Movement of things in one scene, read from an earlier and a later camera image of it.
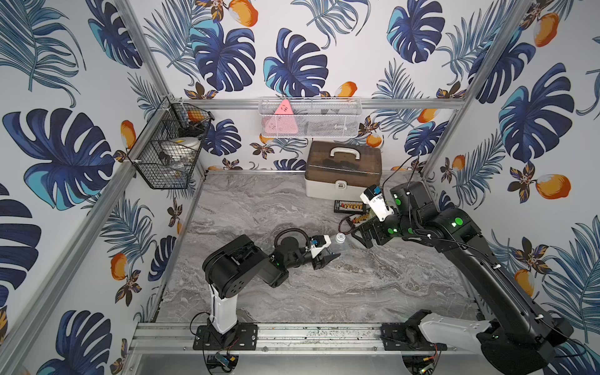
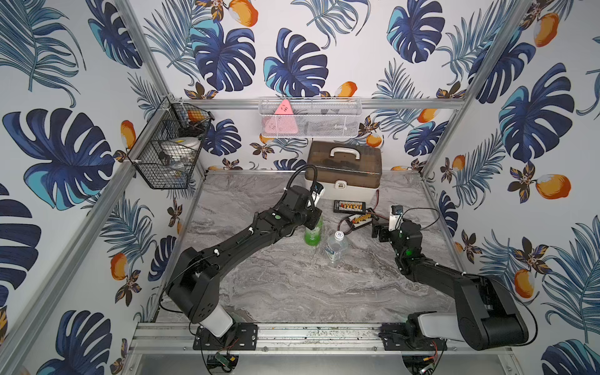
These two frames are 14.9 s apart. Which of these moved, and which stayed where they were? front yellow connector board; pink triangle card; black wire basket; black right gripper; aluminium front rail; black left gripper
Moved: black left gripper; black right gripper
Stayed: front yellow connector board; black wire basket; pink triangle card; aluminium front rail
